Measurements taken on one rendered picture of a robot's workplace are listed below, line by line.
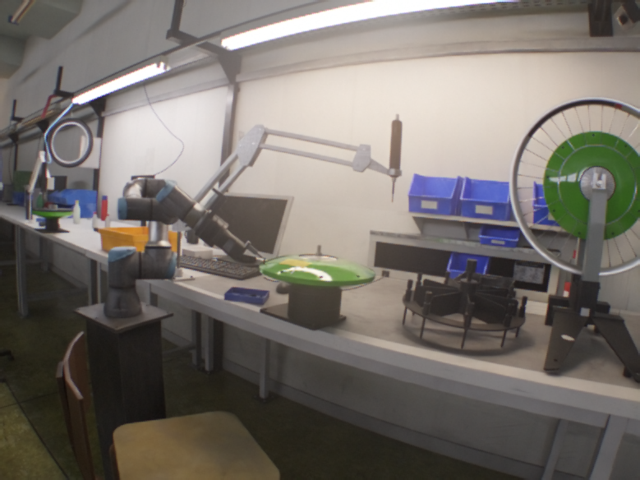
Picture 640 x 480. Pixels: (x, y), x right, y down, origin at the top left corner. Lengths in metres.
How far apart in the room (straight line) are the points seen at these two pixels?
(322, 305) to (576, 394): 0.64
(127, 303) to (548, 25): 2.02
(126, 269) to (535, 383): 1.12
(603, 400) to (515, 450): 1.23
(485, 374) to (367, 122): 1.48
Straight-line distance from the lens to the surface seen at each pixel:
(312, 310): 1.00
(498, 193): 1.76
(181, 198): 0.98
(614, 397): 0.89
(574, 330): 1.05
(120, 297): 1.24
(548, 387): 0.87
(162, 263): 1.23
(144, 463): 1.00
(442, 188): 1.81
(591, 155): 1.19
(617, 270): 1.22
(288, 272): 0.93
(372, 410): 2.21
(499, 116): 1.83
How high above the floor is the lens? 1.25
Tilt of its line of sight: 4 degrees down
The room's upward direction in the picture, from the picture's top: 4 degrees clockwise
